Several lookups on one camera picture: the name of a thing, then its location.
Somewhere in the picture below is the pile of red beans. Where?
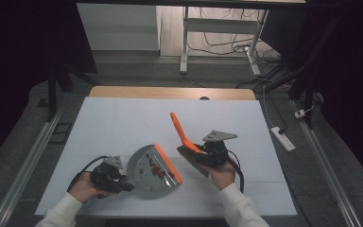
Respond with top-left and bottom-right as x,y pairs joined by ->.
138,152 -> 175,182

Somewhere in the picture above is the tangle of floor cables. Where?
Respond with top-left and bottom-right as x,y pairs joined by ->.
187,8 -> 297,93

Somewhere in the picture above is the white panel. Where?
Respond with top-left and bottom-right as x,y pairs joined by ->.
76,3 -> 163,52

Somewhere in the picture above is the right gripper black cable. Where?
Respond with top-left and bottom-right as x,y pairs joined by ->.
226,148 -> 246,194

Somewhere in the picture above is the white desk frame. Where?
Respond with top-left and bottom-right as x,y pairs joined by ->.
179,6 -> 270,77

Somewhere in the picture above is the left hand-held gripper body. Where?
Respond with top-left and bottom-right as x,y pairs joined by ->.
89,154 -> 130,194

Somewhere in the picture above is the grey dustpan with orange edge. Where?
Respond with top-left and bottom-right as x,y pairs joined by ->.
126,144 -> 184,201

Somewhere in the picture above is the black stand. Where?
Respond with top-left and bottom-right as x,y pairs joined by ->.
254,62 -> 318,131
44,61 -> 99,123

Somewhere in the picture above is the person's right hand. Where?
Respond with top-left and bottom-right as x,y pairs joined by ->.
206,156 -> 238,192

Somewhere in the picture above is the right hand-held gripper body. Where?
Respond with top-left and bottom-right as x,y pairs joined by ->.
201,129 -> 239,168

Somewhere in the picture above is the white power strip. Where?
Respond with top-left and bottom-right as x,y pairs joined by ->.
270,126 -> 297,152

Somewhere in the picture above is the metal floor rail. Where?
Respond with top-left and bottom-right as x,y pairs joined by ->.
290,99 -> 363,227
0,105 -> 66,227

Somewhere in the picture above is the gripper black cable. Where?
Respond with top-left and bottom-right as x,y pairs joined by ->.
226,148 -> 246,194
67,155 -> 110,193

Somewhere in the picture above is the orange hand brush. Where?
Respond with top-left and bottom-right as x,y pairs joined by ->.
169,112 -> 210,179

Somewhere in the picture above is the wooden table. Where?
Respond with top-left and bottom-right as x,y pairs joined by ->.
88,85 -> 257,101

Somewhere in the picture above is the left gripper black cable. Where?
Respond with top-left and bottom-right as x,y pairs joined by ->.
67,155 -> 110,193

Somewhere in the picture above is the person's left hand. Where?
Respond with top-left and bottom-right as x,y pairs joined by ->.
68,171 -> 116,204

